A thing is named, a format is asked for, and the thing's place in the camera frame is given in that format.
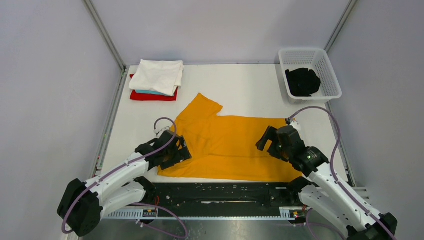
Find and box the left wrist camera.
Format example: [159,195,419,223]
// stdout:
[153,126,170,136]

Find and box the blue folded t shirt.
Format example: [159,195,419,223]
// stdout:
[134,90,168,96]

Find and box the white plastic basket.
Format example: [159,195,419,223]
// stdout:
[278,47,342,105]

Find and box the black t shirt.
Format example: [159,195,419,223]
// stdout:
[285,68,322,97]

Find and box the white folded t shirt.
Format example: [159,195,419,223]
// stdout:
[129,59,184,96]

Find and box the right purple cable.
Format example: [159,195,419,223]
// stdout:
[286,105,398,240]

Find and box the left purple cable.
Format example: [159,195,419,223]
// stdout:
[61,117,190,240]

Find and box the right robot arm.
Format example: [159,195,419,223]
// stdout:
[256,125,398,240]

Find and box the purple cable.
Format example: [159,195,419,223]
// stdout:
[61,117,190,240]
[286,105,398,240]

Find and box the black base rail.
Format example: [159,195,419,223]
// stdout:
[91,177,352,220]

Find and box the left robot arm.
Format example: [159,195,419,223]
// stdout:
[57,130,192,237]

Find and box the red folded t shirt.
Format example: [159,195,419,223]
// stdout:
[129,88,178,102]

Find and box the yellow t shirt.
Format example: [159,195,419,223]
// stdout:
[157,93,303,183]

